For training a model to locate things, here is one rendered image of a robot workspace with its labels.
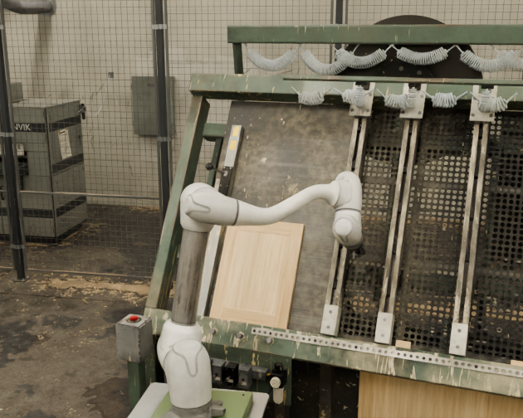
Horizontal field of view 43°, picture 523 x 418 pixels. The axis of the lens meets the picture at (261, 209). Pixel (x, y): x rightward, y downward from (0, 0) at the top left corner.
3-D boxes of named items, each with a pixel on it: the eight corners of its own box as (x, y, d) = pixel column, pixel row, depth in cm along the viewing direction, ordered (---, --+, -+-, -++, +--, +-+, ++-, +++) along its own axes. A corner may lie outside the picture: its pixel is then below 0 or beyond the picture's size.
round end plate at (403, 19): (328, 162, 377) (331, 15, 357) (330, 160, 382) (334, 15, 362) (476, 172, 350) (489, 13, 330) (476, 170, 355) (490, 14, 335)
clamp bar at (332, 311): (319, 334, 293) (306, 327, 271) (358, 87, 322) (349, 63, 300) (341, 337, 289) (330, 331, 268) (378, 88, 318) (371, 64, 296)
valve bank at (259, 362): (174, 400, 299) (173, 352, 293) (188, 385, 312) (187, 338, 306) (281, 423, 282) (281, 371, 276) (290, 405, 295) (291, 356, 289)
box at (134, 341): (117, 360, 298) (114, 323, 293) (131, 349, 308) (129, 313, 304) (140, 365, 294) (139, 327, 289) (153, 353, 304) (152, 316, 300)
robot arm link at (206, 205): (241, 197, 238) (230, 191, 251) (192, 188, 232) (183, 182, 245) (232, 233, 240) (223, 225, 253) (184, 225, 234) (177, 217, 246)
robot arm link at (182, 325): (159, 382, 255) (150, 360, 276) (201, 383, 261) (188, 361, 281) (188, 184, 244) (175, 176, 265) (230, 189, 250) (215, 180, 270)
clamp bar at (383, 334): (372, 342, 285) (363, 336, 263) (407, 89, 314) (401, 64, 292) (395, 346, 282) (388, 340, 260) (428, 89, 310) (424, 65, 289)
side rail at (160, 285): (154, 310, 327) (144, 306, 317) (200, 104, 354) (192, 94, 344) (166, 312, 325) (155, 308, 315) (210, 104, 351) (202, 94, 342)
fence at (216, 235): (196, 315, 313) (193, 314, 309) (235, 128, 336) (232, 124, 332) (206, 317, 311) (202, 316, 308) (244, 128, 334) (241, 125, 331)
